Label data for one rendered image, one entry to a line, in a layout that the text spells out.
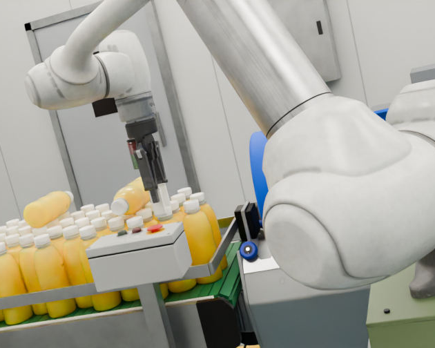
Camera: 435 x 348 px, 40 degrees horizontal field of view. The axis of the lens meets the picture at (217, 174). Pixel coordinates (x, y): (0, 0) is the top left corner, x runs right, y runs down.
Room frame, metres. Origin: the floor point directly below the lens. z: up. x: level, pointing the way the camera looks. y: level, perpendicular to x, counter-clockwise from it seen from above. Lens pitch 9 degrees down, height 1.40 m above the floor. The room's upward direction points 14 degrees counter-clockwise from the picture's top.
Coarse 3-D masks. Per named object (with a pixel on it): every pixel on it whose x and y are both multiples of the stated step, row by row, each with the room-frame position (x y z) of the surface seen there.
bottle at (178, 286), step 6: (168, 216) 1.42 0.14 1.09; (162, 222) 1.42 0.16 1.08; (168, 222) 1.41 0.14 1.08; (174, 222) 1.42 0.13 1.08; (168, 282) 1.41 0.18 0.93; (174, 282) 1.40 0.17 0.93; (180, 282) 1.40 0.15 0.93; (186, 282) 1.40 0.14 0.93; (192, 282) 1.41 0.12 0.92; (168, 288) 1.42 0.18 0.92; (174, 288) 1.40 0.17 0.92; (180, 288) 1.40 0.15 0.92; (186, 288) 1.40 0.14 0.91
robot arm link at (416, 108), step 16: (432, 80) 0.83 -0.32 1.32; (400, 96) 0.79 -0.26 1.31; (416, 96) 0.76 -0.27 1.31; (432, 96) 0.75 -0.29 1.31; (400, 112) 0.77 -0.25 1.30; (416, 112) 0.75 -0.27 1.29; (432, 112) 0.74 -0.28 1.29; (400, 128) 0.75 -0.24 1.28; (416, 128) 0.73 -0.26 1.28; (432, 128) 0.73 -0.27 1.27
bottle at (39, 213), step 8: (56, 192) 1.70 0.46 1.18; (64, 192) 1.73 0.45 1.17; (40, 200) 1.61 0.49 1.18; (48, 200) 1.63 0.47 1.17; (56, 200) 1.65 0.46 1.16; (64, 200) 1.69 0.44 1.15; (32, 208) 1.58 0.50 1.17; (40, 208) 1.58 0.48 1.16; (48, 208) 1.60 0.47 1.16; (56, 208) 1.63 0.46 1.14; (64, 208) 1.68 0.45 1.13; (24, 216) 1.59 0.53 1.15; (32, 216) 1.59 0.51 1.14; (40, 216) 1.58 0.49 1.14; (48, 216) 1.58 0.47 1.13; (56, 216) 1.64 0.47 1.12; (32, 224) 1.59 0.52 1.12; (40, 224) 1.58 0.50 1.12
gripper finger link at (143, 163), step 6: (144, 156) 1.37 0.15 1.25; (138, 162) 1.38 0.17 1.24; (144, 162) 1.38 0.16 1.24; (144, 168) 1.38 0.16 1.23; (150, 168) 1.39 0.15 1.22; (144, 174) 1.38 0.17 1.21; (150, 174) 1.38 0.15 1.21; (144, 180) 1.38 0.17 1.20; (150, 180) 1.38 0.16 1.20; (144, 186) 1.38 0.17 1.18; (150, 186) 1.38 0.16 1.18
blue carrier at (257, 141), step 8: (376, 112) 1.50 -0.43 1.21; (384, 112) 1.49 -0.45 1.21; (256, 136) 1.46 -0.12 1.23; (264, 136) 1.45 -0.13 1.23; (256, 144) 1.43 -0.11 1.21; (264, 144) 1.42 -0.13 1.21; (256, 152) 1.41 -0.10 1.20; (256, 160) 1.39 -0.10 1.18; (256, 168) 1.38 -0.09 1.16; (256, 176) 1.37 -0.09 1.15; (264, 176) 1.37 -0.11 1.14; (256, 184) 1.37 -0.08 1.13; (264, 184) 1.36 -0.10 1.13; (256, 192) 1.37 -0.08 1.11; (264, 192) 1.36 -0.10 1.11; (264, 200) 1.36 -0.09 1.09
